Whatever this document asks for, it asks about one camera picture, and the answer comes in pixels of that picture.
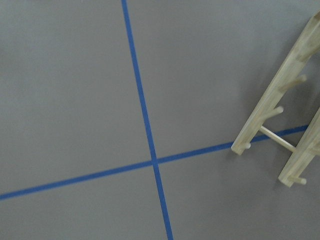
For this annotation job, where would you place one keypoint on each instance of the wooden dish rack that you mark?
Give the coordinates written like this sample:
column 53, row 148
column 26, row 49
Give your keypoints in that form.
column 288, row 76

